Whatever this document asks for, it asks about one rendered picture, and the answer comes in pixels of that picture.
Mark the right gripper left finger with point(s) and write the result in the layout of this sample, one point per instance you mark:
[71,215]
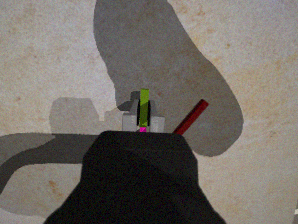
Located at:
[130,120]

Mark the dark red rod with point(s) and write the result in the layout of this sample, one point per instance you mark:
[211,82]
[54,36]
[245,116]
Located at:
[193,115]

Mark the lime green rod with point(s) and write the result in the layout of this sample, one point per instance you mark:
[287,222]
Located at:
[144,107]

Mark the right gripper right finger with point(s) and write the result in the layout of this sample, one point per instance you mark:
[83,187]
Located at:
[155,121]

